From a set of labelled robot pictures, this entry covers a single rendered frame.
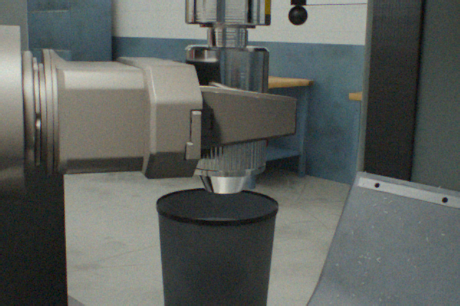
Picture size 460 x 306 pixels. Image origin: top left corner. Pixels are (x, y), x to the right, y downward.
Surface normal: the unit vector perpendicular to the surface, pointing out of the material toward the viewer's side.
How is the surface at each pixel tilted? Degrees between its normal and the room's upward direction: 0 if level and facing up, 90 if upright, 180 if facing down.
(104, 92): 90
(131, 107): 90
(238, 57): 90
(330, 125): 90
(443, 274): 63
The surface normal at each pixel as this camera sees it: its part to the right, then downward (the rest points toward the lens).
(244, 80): 0.36, 0.18
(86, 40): 0.69, 0.15
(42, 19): -0.72, 0.12
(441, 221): -0.64, -0.33
